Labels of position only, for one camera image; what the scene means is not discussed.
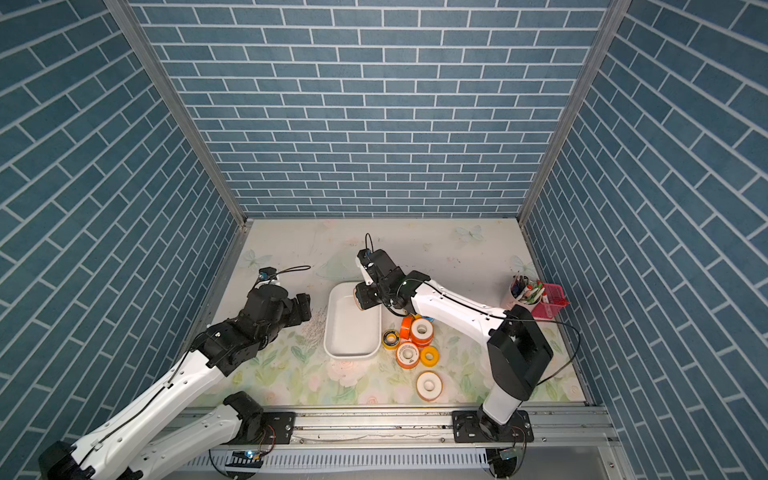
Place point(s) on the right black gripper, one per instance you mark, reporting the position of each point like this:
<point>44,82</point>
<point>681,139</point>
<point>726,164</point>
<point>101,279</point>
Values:
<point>364,297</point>

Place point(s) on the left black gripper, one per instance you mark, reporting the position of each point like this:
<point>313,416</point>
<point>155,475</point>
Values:
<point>297,317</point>

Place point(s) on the large orange white tape roll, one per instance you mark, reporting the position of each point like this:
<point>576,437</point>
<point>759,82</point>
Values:
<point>421,332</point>

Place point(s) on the white storage box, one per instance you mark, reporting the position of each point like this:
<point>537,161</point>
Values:
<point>351,334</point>

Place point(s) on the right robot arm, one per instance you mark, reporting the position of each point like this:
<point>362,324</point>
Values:
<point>513,341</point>

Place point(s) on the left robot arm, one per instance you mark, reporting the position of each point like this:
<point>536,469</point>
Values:
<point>130,445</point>

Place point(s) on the yellow black tape roll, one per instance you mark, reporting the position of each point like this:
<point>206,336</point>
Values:
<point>391,340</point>

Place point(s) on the yellow orange tape roll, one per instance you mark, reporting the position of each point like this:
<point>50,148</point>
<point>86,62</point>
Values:
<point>429,356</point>

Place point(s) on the large orange tape roll front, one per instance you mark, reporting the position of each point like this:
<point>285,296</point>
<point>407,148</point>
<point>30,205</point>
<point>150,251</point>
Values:
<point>429,386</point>

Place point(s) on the pink pen cup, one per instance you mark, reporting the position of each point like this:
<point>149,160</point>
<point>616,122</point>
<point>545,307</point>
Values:
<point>526,293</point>

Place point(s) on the green circuit board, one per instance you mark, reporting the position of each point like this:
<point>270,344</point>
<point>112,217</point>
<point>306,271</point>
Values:
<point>246,461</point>

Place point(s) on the magenta plastic basket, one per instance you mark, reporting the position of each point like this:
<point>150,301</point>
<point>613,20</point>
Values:
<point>552,301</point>

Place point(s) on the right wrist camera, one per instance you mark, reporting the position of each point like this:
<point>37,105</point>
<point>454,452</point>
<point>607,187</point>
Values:
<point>365,265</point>

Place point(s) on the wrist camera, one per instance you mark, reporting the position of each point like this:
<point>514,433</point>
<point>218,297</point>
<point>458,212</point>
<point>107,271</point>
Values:
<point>265,275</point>
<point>365,265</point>

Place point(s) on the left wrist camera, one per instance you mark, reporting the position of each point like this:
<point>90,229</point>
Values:
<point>265,275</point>

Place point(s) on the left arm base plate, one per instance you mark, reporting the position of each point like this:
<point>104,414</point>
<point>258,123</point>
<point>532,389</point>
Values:
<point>266,429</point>

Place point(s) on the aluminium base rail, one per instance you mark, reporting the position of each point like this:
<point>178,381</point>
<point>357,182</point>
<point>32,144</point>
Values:
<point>408,427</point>

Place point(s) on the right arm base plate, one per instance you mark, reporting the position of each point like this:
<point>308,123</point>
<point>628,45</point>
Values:
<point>470,426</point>

